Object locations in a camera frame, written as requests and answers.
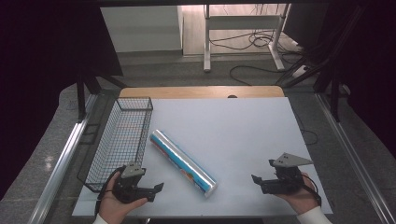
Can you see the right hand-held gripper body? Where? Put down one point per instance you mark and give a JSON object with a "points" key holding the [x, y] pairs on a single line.
{"points": [[285, 180]]}

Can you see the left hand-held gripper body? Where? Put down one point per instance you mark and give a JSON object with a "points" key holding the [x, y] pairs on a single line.
{"points": [[126, 189]]}

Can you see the person's left hand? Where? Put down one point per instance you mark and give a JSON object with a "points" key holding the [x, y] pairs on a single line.
{"points": [[115, 208]]}

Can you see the person's right hand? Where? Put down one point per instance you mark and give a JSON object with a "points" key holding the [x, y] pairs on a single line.
{"points": [[300, 199]]}

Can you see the silver and blue foil roll box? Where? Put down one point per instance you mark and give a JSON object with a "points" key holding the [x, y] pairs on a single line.
{"points": [[182, 162]]}

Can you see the white table mat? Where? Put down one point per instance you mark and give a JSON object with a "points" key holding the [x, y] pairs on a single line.
{"points": [[227, 133]]}

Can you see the black metal stand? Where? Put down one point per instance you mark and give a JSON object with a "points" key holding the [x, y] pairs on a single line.
{"points": [[81, 99], [334, 93]]}

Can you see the wooden table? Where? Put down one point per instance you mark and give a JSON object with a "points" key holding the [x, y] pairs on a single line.
{"points": [[199, 92]]}

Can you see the white power strip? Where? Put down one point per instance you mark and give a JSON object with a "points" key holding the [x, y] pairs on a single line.
{"points": [[300, 71]]}

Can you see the white cabinet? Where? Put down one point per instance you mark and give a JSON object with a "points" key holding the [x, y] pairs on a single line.
{"points": [[143, 28]]}

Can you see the aluminium rail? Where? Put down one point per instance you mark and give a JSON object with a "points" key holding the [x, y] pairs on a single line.
{"points": [[353, 158], [60, 161]]}

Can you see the white desk frame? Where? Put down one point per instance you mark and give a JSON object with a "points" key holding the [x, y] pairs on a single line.
{"points": [[243, 22]]}

